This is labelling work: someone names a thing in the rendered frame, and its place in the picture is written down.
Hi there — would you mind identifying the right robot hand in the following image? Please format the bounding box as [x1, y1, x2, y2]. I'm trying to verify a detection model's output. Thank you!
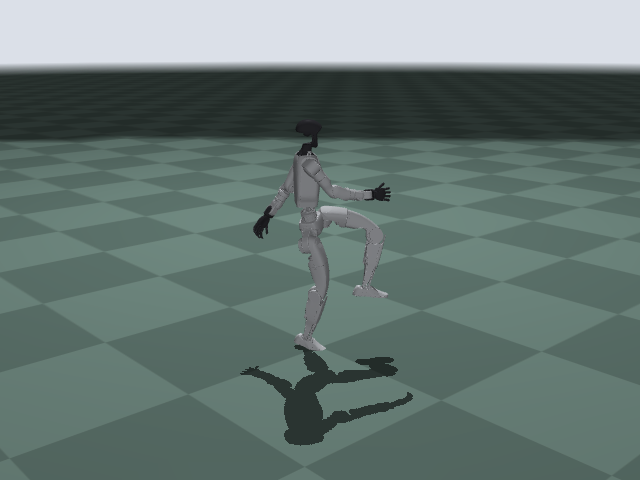
[364, 182, 391, 201]

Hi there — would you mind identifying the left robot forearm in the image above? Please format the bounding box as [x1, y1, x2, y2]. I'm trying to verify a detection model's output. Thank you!
[266, 183, 290, 216]

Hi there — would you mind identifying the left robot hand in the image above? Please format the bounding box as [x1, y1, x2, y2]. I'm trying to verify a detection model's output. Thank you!
[253, 206, 273, 239]

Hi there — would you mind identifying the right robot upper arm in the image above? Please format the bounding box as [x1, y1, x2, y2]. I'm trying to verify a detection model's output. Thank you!
[301, 159, 341, 198]

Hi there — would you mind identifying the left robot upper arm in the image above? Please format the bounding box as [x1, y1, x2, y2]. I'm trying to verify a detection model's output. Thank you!
[284, 150, 300, 193]

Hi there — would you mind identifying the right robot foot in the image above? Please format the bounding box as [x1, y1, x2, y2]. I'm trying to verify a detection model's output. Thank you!
[294, 333, 326, 351]

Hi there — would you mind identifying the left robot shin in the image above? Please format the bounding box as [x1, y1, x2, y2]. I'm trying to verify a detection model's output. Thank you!
[362, 235, 386, 289]

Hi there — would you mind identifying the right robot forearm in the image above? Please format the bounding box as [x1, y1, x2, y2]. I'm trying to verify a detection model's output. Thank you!
[333, 186, 372, 201]

